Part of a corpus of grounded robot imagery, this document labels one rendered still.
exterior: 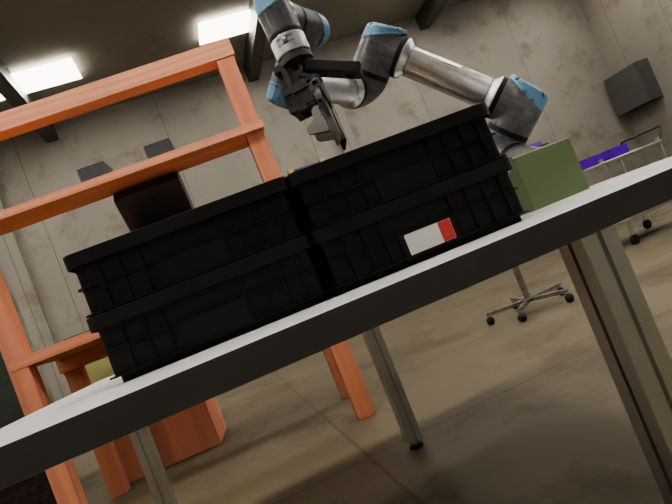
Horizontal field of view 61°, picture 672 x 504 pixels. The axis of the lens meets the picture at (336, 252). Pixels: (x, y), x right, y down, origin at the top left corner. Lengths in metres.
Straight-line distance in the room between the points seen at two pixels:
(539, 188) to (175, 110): 9.56
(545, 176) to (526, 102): 0.22
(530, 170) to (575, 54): 12.09
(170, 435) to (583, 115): 10.96
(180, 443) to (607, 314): 3.37
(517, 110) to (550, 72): 11.46
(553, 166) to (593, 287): 0.69
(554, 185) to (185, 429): 3.02
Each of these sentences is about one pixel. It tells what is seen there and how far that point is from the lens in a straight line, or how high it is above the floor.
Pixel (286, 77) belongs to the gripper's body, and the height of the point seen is 1.15.
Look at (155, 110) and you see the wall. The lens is 10.75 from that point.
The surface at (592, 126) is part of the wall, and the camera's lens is 13.16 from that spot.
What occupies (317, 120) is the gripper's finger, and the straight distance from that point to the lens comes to 1.16.
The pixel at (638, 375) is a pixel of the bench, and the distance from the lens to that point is 0.90.
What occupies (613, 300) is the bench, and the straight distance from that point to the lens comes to 0.88.
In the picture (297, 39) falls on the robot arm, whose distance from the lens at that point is 1.22.
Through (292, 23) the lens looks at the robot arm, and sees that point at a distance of 1.24.
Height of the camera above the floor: 0.73
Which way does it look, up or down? 2 degrees up
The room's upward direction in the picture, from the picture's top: 22 degrees counter-clockwise
